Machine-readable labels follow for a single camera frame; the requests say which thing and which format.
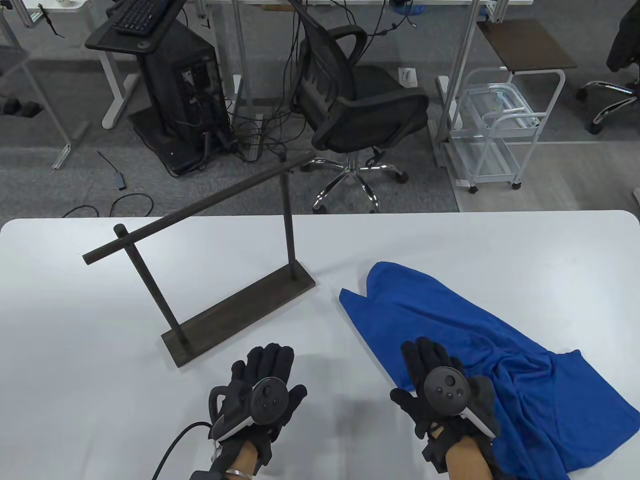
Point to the office chair with chrome base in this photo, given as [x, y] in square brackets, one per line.
[625, 40]

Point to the black dumbbell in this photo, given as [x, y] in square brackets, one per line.
[27, 109]

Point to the blue t-shirt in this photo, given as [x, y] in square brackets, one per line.
[525, 400]

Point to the person's left hand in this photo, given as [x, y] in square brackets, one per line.
[270, 360]

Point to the black computer tower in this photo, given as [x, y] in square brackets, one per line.
[170, 85]

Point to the black office chair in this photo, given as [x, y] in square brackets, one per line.
[370, 100]

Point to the person's right forearm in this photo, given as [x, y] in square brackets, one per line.
[467, 460]

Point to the grey power strip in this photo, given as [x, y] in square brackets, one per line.
[254, 145]

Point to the brown side table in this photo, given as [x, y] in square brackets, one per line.
[530, 45]

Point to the dark wooden desktop rack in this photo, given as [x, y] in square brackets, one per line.
[240, 310]

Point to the black wrist tracker module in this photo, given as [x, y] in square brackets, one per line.
[435, 452]

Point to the aluminium frame table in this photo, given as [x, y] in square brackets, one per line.
[62, 155]

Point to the white socket box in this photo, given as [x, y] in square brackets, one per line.
[407, 76]

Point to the white desk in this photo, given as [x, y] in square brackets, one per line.
[240, 50]
[107, 75]

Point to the black computer stand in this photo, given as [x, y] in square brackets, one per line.
[107, 42]

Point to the aluminium frame post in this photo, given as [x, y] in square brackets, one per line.
[457, 75]

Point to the person's right hand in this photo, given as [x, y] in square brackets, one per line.
[425, 355]

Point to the black keyboard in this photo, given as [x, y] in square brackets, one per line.
[137, 15]

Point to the white desktop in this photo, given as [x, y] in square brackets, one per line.
[75, 375]

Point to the black and white hand controller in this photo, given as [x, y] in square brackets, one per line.
[445, 387]
[267, 397]

